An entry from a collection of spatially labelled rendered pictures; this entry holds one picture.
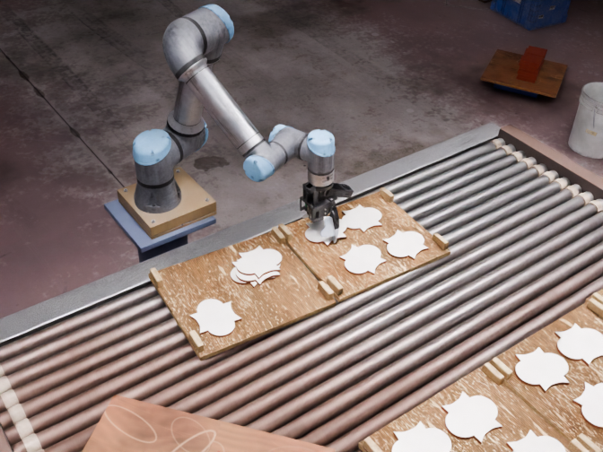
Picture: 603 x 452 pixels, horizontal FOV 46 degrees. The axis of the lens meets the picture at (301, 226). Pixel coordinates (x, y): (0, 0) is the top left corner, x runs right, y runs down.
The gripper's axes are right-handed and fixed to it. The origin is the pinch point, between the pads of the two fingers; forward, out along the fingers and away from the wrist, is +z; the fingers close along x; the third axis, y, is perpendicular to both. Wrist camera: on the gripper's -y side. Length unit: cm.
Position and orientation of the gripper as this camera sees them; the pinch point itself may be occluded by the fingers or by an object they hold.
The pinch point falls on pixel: (326, 230)
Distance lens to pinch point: 220.4
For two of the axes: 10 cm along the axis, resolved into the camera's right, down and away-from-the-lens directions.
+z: 0.1, 7.5, 6.6
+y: -8.4, 3.6, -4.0
